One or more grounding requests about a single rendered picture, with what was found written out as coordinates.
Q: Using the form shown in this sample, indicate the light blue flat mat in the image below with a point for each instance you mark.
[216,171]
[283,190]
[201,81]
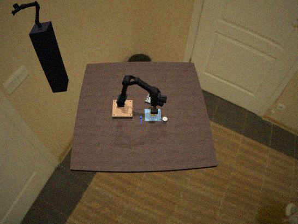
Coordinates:
[149,117]

